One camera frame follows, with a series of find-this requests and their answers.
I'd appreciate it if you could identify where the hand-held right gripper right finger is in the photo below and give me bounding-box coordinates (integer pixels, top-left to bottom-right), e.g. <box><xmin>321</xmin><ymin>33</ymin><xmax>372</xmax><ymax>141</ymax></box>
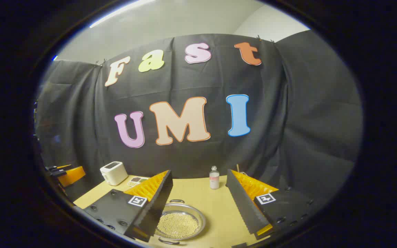
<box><xmin>225</xmin><ymin>169</ymin><xmax>318</xmax><ymax>240</ymax></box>

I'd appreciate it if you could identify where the white toaster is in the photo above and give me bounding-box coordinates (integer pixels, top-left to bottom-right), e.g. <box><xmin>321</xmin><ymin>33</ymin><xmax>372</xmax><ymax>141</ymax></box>
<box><xmin>100</xmin><ymin>161</ymin><xmax>129</xmax><ymax>186</ymax></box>

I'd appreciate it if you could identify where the black backdrop cloth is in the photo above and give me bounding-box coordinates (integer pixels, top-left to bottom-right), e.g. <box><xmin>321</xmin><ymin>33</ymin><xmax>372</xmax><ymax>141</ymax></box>
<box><xmin>35</xmin><ymin>30</ymin><xmax>364</xmax><ymax>204</ymax></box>

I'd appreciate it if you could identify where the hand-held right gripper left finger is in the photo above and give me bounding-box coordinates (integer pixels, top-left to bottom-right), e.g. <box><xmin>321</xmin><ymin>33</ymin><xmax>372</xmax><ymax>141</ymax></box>
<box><xmin>83</xmin><ymin>169</ymin><xmax>173</xmax><ymax>242</ymax></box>

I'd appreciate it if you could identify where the steel pot with black handles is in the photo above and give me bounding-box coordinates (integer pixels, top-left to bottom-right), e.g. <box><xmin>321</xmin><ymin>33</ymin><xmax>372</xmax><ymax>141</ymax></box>
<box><xmin>154</xmin><ymin>199</ymin><xmax>206</xmax><ymax>245</ymax></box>

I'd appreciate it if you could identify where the heap of yellow soybeans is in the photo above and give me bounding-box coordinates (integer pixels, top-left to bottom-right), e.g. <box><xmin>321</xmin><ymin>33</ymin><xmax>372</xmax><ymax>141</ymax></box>
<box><xmin>158</xmin><ymin>212</ymin><xmax>200</xmax><ymax>239</ymax></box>

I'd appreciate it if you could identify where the clear bottle with pink label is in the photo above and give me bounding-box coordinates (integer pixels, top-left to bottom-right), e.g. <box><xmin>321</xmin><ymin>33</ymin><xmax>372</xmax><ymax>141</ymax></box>
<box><xmin>209</xmin><ymin>166</ymin><xmax>220</xmax><ymax>190</ymax></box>

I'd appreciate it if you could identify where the white divided dish of beans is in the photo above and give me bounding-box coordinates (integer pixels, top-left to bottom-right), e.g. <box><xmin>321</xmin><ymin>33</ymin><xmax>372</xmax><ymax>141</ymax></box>
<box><xmin>128</xmin><ymin>176</ymin><xmax>150</xmax><ymax>188</ymax></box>

